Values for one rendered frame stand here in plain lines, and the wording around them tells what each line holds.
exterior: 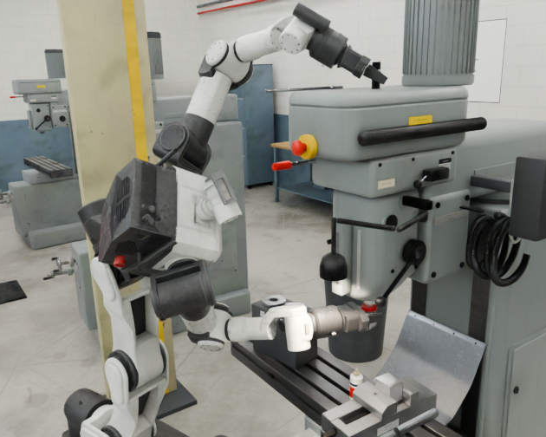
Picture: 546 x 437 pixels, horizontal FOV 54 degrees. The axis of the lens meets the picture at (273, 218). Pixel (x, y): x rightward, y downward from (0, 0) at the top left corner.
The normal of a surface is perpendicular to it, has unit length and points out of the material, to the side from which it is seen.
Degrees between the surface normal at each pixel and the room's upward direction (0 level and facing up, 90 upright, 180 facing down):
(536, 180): 90
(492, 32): 90
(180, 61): 90
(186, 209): 58
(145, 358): 81
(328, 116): 90
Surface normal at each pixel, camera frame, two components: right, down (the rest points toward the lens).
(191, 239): 0.66, -0.38
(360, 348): 0.05, 0.33
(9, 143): 0.58, 0.21
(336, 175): -0.82, 0.18
